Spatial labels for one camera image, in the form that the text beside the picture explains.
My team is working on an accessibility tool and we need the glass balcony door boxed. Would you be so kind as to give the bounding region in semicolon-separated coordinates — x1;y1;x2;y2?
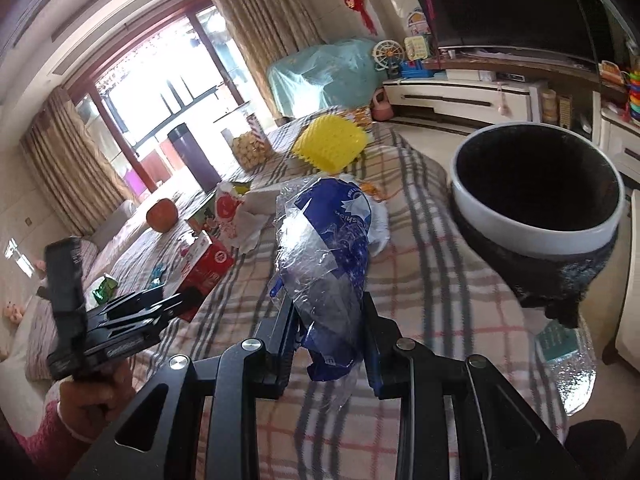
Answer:
65;0;281;196

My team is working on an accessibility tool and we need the rainbow stacking rings toy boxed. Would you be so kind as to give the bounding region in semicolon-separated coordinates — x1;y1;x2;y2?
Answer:
627;57;640;123

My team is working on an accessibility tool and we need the white red-printed plastic bag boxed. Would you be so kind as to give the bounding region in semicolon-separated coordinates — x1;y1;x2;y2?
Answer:
207;180;281;256

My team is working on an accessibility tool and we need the black television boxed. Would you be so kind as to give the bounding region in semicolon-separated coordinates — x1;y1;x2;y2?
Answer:
400;0;616;63

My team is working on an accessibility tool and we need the toy ferris wheel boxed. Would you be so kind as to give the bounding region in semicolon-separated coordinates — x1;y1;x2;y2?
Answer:
372;40;406;81

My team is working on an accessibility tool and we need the purple thermos bottle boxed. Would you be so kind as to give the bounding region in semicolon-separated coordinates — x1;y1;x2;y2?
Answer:
166;121;222;193

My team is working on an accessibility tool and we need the clear cookie jar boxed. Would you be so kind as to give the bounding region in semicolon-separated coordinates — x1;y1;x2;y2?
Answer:
231;112;275;171

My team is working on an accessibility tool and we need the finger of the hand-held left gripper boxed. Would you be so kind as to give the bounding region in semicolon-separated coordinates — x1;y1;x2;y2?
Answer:
97;287;203;333

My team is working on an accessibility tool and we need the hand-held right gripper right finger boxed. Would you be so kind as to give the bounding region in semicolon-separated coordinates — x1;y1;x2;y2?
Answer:
360;292;586;480

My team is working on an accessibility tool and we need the green snack packet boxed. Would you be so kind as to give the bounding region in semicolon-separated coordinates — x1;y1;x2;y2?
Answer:
85;274;120;311

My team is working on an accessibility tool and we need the red carton box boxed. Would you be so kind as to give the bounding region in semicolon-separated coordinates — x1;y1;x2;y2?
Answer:
170;230;236;323

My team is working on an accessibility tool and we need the pink toy kettle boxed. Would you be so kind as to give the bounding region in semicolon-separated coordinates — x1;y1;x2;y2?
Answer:
371;89;392;122

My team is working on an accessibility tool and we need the white side cabinet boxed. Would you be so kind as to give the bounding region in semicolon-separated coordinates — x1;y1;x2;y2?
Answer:
592;90;640;181

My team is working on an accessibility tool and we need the yellow foam fruit net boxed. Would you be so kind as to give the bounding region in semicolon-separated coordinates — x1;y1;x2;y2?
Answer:
291;116;369;173

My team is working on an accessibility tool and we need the plaid blanket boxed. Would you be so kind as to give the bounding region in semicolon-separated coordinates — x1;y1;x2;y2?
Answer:
85;107;571;480

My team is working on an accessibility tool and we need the white bowl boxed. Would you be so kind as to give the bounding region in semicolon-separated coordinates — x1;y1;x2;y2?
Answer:
447;121;628;261

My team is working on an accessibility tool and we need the blue and clear plastic bag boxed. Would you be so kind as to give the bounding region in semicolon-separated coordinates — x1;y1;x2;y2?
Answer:
270;172;391;411

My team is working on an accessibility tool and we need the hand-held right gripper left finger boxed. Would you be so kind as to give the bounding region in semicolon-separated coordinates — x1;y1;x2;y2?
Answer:
67;292;306;480

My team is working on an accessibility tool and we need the red apple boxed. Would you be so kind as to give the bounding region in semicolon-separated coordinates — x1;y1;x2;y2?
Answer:
146;198;180;233

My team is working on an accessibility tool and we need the person's left hand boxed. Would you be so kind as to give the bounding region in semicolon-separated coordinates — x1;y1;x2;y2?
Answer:
59;360;137;443

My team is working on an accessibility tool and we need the white television cabinet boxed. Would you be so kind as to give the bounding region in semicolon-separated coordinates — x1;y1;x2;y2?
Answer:
382;55;551;133

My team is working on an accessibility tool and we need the beige curtain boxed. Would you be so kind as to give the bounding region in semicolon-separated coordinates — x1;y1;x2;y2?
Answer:
205;0;326;121
20;85;136;236

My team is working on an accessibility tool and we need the teal dust cover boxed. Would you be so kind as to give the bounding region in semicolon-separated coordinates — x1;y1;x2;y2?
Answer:
266;37;388;121

